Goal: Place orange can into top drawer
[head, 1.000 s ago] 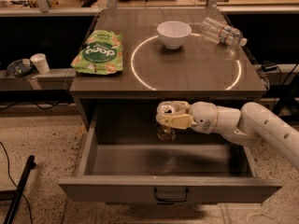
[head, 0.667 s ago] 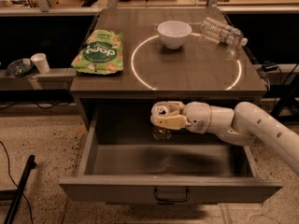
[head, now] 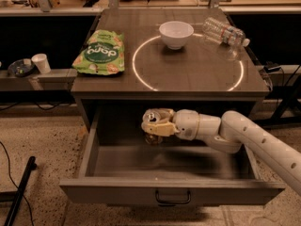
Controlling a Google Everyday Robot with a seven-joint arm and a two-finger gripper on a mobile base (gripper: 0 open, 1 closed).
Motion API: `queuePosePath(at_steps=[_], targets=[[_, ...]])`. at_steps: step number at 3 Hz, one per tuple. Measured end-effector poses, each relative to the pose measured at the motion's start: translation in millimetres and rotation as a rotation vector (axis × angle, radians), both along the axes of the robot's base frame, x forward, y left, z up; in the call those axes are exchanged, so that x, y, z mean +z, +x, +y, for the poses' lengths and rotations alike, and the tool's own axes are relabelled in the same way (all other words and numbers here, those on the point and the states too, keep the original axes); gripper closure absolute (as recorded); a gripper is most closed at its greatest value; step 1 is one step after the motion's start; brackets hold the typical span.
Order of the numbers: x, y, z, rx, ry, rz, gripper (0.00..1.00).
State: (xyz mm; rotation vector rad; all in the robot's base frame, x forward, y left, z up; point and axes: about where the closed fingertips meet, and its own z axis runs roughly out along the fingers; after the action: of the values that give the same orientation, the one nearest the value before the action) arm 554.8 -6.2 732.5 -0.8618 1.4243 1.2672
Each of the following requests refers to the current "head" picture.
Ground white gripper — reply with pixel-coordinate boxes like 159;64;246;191
141;108;199;140

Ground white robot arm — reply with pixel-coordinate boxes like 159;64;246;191
141;108;301;194

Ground open grey top drawer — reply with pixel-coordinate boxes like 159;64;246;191
60;105;285;206

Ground grey cabinet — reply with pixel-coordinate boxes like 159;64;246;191
71;8;268;124

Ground white bowl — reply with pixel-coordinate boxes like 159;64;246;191
159;21;194;50

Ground green chip bag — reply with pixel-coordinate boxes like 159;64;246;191
72;29;125;75

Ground clear plastic water bottle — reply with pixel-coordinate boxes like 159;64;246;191
202;17;250;47

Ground white paper cup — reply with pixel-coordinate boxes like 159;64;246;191
31;54;51;74

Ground black pole on floor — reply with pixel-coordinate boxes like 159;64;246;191
1;156;37;226

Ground dark round ashtray dish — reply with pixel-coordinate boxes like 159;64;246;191
8;58;35;77

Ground black drawer handle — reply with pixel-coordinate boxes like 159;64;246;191
155;189;191;205

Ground black floor cable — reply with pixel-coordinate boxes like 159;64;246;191
0;140;35;226

